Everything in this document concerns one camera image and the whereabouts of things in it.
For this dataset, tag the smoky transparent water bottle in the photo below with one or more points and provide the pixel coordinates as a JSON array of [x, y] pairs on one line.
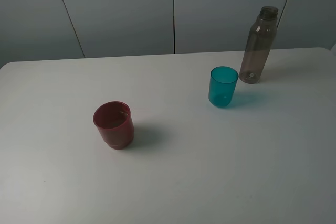
[[261, 36]]

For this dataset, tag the teal transparent plastic cup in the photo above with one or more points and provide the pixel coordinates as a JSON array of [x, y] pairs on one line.
[[222, 86]]

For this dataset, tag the red plastic cup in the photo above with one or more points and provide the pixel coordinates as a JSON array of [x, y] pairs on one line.
[[114, 123]]

